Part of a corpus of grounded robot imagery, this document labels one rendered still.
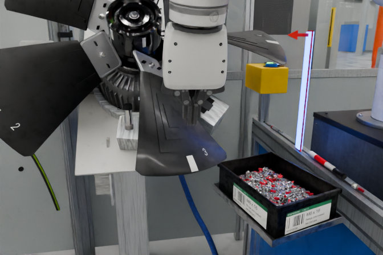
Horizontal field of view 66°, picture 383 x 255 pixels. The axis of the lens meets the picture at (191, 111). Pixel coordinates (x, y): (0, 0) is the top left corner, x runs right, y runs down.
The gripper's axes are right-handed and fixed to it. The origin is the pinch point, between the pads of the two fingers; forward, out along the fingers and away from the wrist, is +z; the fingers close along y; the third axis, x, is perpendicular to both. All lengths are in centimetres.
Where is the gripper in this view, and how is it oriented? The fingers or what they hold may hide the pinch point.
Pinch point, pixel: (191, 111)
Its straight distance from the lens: 51.4
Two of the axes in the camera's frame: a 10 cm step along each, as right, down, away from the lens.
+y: -9.9, 0.3, -1.5
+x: 1.4, 5.3, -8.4
